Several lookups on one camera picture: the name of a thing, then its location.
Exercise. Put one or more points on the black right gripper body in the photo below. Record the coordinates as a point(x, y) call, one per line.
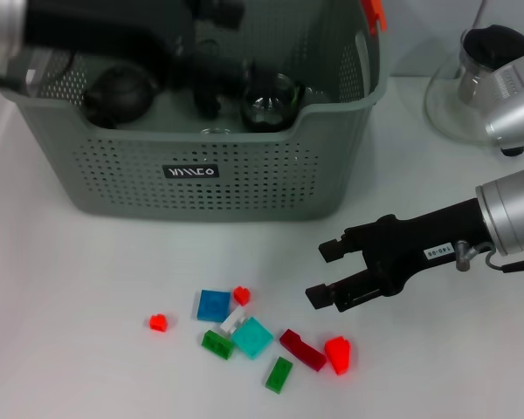
point(419, 244)

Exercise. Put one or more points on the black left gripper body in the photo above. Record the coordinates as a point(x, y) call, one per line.
point(105, 26)

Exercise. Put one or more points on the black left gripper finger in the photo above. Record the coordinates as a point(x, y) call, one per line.
point(220, 11)
point(209, 70)

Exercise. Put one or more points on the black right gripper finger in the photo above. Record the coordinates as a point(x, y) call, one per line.
point(319, 297)
point(332, 251)

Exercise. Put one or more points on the dark red long toy brick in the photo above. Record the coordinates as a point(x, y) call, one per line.
point(301, 349)

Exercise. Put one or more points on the bright red sloped toy brick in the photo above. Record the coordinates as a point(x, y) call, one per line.
point(338, 355)

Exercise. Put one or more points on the grey perforated plastic storage basket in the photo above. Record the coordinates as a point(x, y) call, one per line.
point(244, 183)

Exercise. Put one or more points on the black clay teapot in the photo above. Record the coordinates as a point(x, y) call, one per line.
point(122, 98)

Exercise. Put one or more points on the small red toy brick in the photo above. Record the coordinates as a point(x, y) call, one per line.
point(158, 323)
point(242, 296)

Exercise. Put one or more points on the cyan square toy brick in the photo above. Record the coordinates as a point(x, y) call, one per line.
point(252, 337)

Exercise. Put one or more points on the flat green two-stud brick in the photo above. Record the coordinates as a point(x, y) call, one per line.
point(279, 373)

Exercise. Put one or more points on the white toy brick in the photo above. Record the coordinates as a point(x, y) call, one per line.
point(232, 323)

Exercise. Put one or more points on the blue square toy brick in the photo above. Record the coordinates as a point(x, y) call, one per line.
point(213, 305)

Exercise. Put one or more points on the thick green toy brick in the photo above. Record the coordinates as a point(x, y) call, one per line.
point(217, 345)

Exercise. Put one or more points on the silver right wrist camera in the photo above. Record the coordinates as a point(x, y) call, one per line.
point(515, 109)

